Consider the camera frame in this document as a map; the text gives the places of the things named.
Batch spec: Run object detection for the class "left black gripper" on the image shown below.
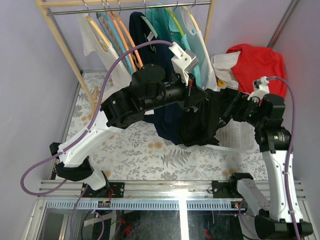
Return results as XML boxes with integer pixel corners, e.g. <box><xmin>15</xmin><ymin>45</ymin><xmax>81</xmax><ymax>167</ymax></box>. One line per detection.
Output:
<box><xmin>141</xmin><ymin>67</ymin><xmax>208</xmax><ymax>110</ymax></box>

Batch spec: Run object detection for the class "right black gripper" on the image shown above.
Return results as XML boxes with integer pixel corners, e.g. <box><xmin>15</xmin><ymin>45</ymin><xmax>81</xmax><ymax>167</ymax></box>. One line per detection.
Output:
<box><xmin>214</xmin><ymin>90</ymin><xmax>266</xmax><ymax>128</ymax></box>

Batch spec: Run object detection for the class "black t shirt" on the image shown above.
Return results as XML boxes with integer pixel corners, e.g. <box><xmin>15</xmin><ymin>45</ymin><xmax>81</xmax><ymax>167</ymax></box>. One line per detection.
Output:
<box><xmin>177</xmin><ymin>88</ymin><xmax>239</xmax><ymax>147</ymax></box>

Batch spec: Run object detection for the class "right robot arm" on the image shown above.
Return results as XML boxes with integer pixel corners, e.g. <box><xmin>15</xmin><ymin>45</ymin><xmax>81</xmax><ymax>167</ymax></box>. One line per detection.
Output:
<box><xmin>222</xmin><ymin>92</ymin><xmax>314</xmax><ymax>240</ymax></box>

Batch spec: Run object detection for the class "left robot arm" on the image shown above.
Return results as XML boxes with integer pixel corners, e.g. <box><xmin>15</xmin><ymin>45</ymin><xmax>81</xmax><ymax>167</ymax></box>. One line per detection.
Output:
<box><xmin>50</xmin><ymin>64</ymin><xmax>208</xmax><ymax>198</ymax></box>

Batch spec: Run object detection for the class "navy hanging t shirt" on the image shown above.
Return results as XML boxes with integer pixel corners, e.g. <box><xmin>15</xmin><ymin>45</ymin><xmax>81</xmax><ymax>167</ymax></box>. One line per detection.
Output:
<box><xmin>129</xmin><ymin>11</ymin><xmax>183</xmax><ymax>145</ymax></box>

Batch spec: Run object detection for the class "pale blue hanging t shirt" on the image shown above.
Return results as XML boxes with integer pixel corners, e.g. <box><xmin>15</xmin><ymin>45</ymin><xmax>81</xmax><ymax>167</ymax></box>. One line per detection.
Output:
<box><xmin>174</xmin><ymin>6</ymin><xmax>218</xmax><ymax>91</ymax></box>

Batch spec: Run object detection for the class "orange hanger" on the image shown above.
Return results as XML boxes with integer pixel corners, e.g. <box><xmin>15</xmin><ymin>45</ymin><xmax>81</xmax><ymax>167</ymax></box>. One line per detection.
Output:
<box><xmin>106</xmin><ymin>0</ymin><xmax>139</xmax><ymax>72</ymax></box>
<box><xmin>117</xmin><ymin>0</ymin><xmax>144</xmax><ymax>71</ymax></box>

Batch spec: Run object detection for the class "teal hanging t shirt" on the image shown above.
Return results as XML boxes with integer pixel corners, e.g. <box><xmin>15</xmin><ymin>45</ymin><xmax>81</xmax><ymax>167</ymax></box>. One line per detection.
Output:
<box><xmin>145</xmin><ymin>7</ymin><xmax>205</xmax><ymax>91</ymax></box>

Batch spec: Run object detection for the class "yellow hanger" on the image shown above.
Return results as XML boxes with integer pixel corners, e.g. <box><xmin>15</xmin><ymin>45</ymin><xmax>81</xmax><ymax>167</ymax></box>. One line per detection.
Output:
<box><xmin>163</xmin><ymin>7</ymin><xmax>185</xmax><ymax>38</ymax></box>

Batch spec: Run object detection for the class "white hanging t shirt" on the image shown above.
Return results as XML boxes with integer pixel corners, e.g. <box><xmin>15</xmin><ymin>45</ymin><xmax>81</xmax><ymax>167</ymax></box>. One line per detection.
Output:
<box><xmin>78</xmin><ymin>13</ymin><xmax>132</xmax><ymax>100</ymax></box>

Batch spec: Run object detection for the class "blue hanger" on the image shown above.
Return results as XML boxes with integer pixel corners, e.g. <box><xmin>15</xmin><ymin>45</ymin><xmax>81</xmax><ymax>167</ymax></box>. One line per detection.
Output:
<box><xmin>96</xmin><ymin>10</ymin><xmax>134</xmax><ymax>75</ymax></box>

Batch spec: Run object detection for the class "white plastic laundry basket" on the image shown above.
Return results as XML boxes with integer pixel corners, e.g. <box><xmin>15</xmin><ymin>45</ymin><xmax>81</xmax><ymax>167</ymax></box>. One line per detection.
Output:
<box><xmin>203</xmin><ymin>117</ymin><xmax>254</xmax><ymax>152</ymax></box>

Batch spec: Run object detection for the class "white crumpled cloth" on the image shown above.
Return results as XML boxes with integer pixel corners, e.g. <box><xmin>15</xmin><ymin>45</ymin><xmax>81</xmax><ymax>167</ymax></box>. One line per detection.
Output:
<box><xmin>210</xmin><ymin>51</ymin><xmax>240</xmax><ymax>89</ymax></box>

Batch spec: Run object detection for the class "red cloth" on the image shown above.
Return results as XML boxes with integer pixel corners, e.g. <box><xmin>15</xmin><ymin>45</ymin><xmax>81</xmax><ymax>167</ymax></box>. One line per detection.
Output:
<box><xmin>226</xmin><ymin>43</ymin><xmax>287</xmax><ymax>94</ymax></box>

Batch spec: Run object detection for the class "wooden clothes rack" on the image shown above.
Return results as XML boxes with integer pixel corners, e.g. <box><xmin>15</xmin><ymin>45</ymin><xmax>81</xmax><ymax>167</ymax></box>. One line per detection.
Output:
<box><xmin>35</xmin><ymin>0</ymin><xmax>217</xmax><ymax>108</ymax></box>

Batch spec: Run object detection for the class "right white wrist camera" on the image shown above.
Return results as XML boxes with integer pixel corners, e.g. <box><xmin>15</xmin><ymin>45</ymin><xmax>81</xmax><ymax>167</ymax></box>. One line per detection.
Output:
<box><xmin>247</xmin><ymin>76</ymin><xmax>270</xmax><ymax>104</ymax></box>

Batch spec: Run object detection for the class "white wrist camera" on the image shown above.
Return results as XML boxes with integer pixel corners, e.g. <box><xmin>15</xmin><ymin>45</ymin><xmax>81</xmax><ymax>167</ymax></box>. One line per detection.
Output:
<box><xmin>247</xmin><ymin>76</ymin><xmax>270</xmax><ymax>104</ymax></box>
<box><xmin>168</xmin><ymin>42</ymin><xmax>199</xmax><ymax>86</ymax></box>

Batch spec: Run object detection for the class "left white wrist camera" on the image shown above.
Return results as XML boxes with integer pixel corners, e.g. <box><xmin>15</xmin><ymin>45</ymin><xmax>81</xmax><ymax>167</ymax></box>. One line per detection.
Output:
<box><xmin>168</xmin><ymin>42</ymin><xmax>199</xmax><ymax>86</ymax></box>

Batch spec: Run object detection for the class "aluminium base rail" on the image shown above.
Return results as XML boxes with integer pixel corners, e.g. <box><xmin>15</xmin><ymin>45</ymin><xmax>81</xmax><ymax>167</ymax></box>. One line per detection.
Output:
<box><xmin>37</xmin><ymin>180</ymin><xmax>243</xmax><ymax>211</ymax></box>

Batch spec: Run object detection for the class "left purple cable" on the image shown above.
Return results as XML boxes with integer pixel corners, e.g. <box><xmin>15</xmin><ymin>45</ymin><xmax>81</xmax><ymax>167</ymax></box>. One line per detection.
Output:
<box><xmin>20</xmin><ymin>39</ymin><xmax>175</xmax><ymax>196</ymax></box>

